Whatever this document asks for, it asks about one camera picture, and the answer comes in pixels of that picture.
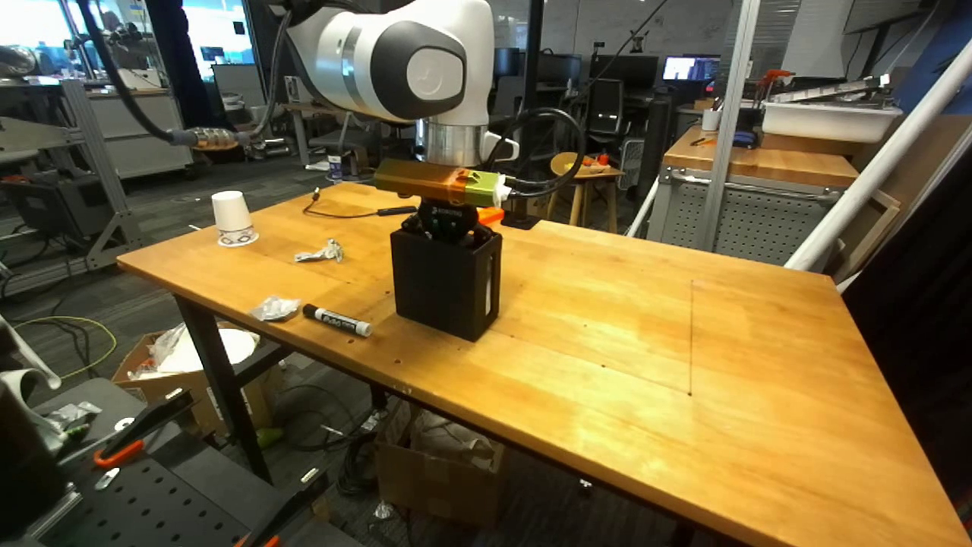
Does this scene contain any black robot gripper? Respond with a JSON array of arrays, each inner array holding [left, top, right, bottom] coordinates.
[[418, 199, 478, 244]]

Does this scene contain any black perforated box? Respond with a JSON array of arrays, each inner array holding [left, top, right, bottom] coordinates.
[[393, 216, 502, 340]]

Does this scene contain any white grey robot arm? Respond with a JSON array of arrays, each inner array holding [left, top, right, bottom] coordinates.
[[284, 0, 494, 244]]

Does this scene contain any black white marker pen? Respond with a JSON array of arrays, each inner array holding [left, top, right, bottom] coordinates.
[[300, 305, 369, 339]]

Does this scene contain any round wooden stool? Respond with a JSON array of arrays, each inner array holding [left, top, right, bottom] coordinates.
[[550, 152, 620, 229]]

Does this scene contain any crumpled silver foil ball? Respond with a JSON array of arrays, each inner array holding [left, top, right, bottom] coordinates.
[[251, 297, 300, 323]]

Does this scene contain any white paper cup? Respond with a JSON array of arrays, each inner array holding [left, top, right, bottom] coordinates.
[[209, 191, 259, 245]]

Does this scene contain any computer monitor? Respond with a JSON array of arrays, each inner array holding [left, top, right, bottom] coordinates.
[[662, 56, 719, 82]]

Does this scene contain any wooden workbench with drawers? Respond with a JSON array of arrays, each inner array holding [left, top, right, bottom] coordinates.
[[636, 128, 857, 264]]

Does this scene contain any white bin on workbench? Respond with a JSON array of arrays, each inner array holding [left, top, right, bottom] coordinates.
[[761, 99, 902, 142]]

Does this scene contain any olive wrist camera box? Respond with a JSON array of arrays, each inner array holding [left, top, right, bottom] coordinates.
[[372, 159, 511, 206]]

